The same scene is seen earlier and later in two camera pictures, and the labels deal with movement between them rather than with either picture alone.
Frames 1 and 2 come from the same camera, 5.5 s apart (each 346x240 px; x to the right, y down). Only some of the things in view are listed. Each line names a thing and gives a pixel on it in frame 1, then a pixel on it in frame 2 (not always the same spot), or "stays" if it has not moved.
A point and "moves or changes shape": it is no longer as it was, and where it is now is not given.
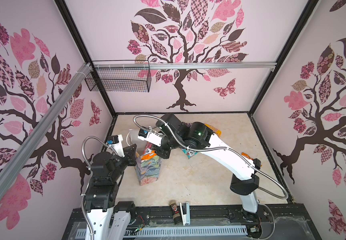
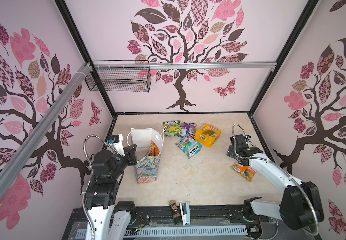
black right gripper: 163,154 to 230,151
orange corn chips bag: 147,156 moves or changes shape
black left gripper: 129,152 stays
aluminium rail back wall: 136,65 stays
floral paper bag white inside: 147,169 stays
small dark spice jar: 175,212 stays
